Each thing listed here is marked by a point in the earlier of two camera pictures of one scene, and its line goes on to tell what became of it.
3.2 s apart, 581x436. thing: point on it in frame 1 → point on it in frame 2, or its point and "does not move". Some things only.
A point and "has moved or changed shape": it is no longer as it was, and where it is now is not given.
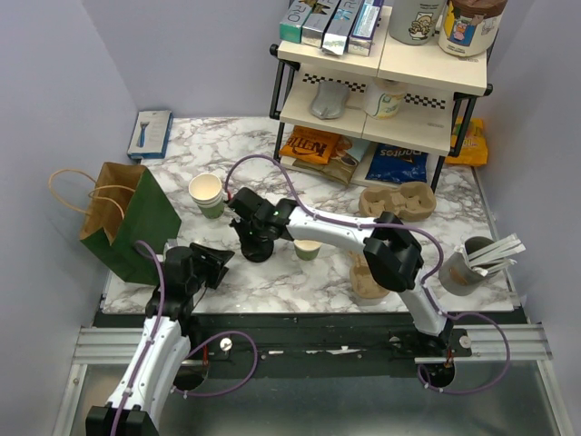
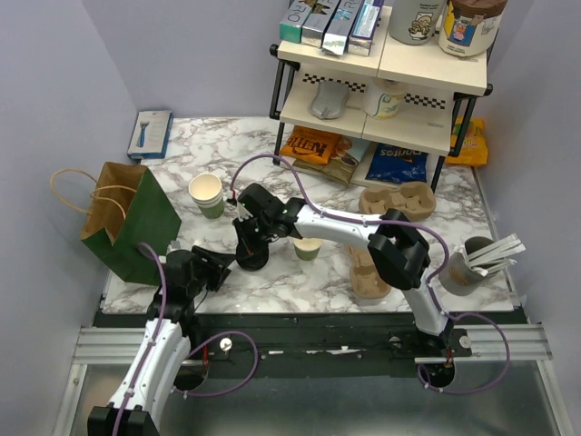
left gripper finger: [212, 255] does not move
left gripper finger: [216, 276] does not move
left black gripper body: [193, 283] does not move
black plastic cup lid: [256, 248] has moved or changed shape
